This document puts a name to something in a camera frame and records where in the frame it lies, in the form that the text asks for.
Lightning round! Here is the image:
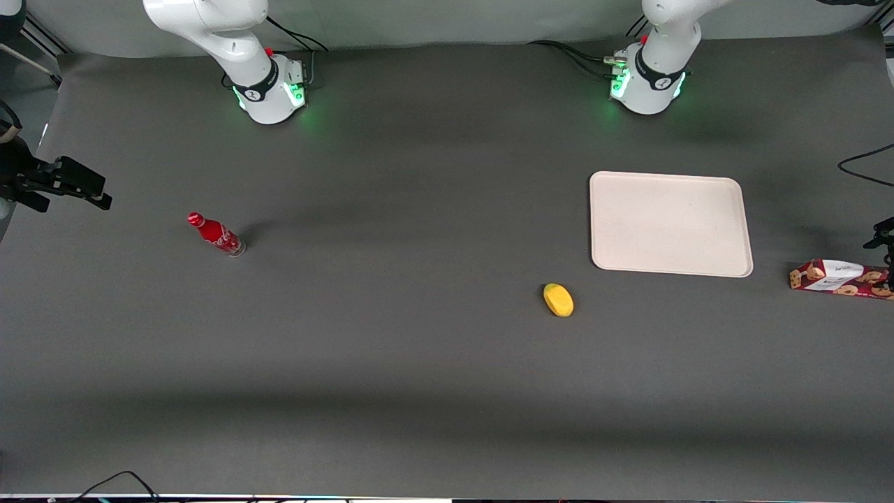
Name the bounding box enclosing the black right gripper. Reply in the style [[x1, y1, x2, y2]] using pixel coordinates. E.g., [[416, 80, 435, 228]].
[[0, 138, 52, 214]]

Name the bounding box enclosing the red cookie box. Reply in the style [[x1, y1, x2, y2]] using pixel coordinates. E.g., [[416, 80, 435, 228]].
[[789, 258, 894, 301]]

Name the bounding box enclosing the beige rectangular tray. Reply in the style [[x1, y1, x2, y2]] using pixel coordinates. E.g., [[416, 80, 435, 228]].
[[589, 171, 754, 279]]

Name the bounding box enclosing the beige wooden rod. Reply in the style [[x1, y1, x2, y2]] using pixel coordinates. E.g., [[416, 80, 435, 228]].
[[0, 42, 63, 87]]

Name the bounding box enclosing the dark rounded object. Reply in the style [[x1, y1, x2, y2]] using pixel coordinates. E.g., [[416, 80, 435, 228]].
[[0, 0, 28, 41]]

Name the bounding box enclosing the red cola bottle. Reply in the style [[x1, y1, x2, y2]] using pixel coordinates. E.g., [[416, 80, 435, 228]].
[[186, 212, 247, 258]]

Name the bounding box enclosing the yellow mango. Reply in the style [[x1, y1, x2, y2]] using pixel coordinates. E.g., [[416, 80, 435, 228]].
[[543, 282, 575, 319]]

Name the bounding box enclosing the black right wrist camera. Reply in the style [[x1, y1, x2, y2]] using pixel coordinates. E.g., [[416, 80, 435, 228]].
[[42, 156, 113, 212]]

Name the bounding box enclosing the black cable with beige strap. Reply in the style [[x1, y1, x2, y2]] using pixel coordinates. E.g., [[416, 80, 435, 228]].
[[0, 101, 22, 145]]

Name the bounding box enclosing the black left wrist camera cable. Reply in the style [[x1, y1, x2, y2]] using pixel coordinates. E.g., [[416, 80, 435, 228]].
[[837, 143, 894, 189]]

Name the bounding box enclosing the black cable at table edge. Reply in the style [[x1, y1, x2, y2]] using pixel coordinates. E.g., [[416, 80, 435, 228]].
[[68, 470, 163, 503]]

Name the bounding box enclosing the black right arm base cable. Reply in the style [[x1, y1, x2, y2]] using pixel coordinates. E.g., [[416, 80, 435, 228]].
[[265, 15, 330, 87]]

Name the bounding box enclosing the black arm base cable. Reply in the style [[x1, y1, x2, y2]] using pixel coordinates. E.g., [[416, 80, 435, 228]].
[[265, 15, 330, 87], [559, 45, 617, 80], [528, 39, 620, 65]]

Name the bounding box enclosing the black left arm base cable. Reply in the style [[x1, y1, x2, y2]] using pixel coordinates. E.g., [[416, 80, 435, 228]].
[[528, 39, 620, 65], [559, 45, 617, 80]]

